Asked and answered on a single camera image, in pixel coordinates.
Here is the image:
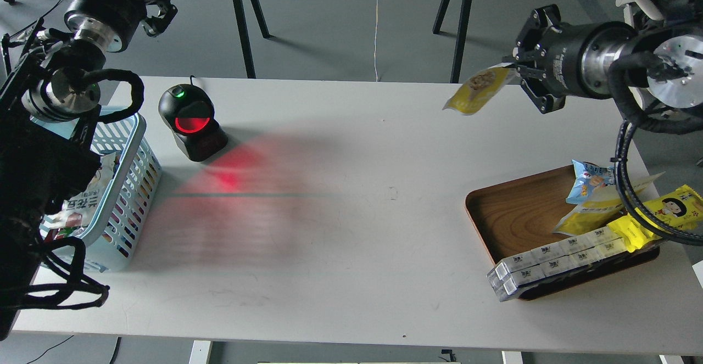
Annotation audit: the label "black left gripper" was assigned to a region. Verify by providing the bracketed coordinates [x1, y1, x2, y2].
[64, 0, 178, 52]

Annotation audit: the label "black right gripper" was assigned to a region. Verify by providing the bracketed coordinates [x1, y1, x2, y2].
[512, 5, 636, 114]

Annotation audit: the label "yellow white snack pouch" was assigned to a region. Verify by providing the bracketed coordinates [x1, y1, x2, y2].
[442, 62, 517, 116]
[553, 173, 665, 237]

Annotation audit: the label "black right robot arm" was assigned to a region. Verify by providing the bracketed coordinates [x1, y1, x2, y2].
[502, 5, 701, 246]

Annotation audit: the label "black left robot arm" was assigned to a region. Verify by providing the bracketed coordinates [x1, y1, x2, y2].
[1, 0, 177, 339]

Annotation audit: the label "blue snack bag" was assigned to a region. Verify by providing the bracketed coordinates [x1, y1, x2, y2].
[565, 159, 615, 205]

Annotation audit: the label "snack packs in basket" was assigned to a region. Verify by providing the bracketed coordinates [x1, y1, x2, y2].
[43, 150, 121, 242]

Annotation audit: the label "yellow cartoon snack bag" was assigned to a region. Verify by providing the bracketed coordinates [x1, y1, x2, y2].
[607, 184, 703, 253]

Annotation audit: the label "long white snack box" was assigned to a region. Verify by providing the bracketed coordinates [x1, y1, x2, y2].
[487, 227, 628, 301]

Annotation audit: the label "light blue plastic basket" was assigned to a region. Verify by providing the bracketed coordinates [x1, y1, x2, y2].
[40, 114, 161, 272]

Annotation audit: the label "black background table legs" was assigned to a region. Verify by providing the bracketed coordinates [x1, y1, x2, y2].
[232, 0, 473, 83]

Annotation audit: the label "black barcode scanner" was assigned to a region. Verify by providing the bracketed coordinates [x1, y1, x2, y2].
[158, 75, 228, 162]

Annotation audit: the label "brown wooden tray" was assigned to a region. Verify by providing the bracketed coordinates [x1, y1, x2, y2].
[465, 166, 660, 300]

